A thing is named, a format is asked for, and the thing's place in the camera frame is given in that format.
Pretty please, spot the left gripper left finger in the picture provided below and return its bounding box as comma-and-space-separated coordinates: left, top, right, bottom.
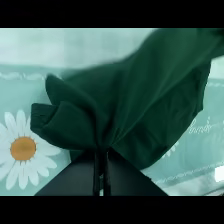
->
34, 148, 103, 197

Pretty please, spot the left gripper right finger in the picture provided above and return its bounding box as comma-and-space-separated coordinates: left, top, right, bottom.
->
101, 148, 169, 197

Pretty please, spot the dark green T-shirt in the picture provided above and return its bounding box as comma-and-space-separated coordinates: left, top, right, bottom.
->
30, 27, 224, 171

